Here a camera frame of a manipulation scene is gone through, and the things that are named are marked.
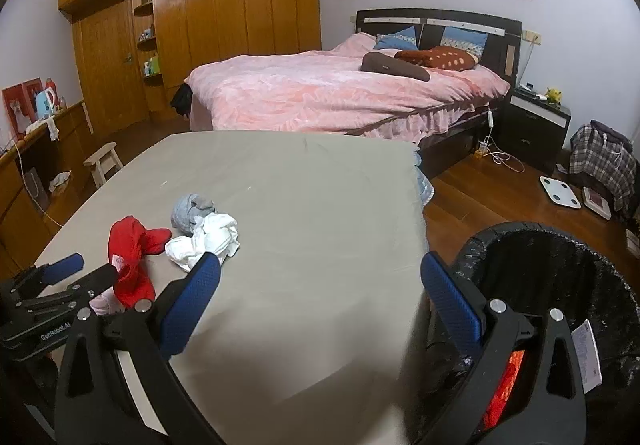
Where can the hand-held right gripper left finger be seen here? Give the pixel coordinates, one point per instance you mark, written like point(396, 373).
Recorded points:
point(192, 297)

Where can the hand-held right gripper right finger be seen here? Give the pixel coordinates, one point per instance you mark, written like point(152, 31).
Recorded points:
point(450, 300)

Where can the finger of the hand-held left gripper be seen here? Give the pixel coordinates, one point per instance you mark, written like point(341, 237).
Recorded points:
point(62, 267)
point(95, 279)

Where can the red cloth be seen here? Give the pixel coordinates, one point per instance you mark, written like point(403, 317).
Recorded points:
point(132, 250)

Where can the black trash bin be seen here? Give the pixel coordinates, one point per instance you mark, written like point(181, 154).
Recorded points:
point(550, 285)

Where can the orange bubble wrap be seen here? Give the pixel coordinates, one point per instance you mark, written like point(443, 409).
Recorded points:
point(505, 390)

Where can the pink cloth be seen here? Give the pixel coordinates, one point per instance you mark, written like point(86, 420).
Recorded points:
point(102, 305)

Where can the white crumpled cloth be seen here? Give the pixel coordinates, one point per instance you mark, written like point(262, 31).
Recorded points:
point(215, 235)

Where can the grey crumpled cloth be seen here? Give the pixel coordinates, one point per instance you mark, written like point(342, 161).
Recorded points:
point(187, 215)

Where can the white rag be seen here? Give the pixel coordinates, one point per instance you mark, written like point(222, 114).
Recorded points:
point(60, 181)

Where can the small wooden stool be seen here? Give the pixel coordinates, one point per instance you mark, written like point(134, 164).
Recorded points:
point(102, 160)

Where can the wooden sideboard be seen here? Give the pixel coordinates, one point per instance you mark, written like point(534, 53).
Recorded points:
point(70, 145)

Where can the white hanging cloth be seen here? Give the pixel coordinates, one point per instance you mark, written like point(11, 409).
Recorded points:
point(53, 129)

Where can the white paper label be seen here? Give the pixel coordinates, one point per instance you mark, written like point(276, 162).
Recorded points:
point(587, 355)

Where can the white bathroom scale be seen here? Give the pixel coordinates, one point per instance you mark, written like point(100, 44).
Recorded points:
point(560, 192)

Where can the power strip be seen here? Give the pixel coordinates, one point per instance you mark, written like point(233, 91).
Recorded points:
point(483, 149)

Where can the light blue kettle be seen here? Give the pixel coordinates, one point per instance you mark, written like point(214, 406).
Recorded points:
point(46, 104)

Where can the red and white flat box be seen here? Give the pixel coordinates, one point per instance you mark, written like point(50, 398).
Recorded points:
point(597, 202)

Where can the black nightstand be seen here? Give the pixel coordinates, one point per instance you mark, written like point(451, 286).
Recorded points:
point(532, 135)

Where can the black garment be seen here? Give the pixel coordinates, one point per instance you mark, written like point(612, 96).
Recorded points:
point(181, 100)

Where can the plaid bag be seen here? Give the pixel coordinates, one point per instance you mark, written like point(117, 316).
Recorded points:
point(600, 165)

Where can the green bottle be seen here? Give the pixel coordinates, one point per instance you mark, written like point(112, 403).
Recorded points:
point(153, 65)

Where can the yellow plush toy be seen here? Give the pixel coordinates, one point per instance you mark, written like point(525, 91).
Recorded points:
point(553, 96)

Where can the pink blanket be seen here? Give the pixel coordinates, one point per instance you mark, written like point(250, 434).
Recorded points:
point(310, 95)

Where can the red dotted pillow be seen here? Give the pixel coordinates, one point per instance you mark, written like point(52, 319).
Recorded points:
point(440, 59)

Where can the brown pillow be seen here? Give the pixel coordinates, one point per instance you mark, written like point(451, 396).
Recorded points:
point(390, 65)

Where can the blue pillow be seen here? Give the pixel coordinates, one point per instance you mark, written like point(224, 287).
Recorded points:
point(397, 40)
point(465, 39)

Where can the dark wooden bed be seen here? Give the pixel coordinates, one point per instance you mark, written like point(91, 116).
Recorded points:
point(430, 32)

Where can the wooden wardrobe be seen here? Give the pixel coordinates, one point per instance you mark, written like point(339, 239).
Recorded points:
point(225, 10)

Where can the wall outlet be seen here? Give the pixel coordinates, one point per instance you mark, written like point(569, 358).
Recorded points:
point(531, 37)

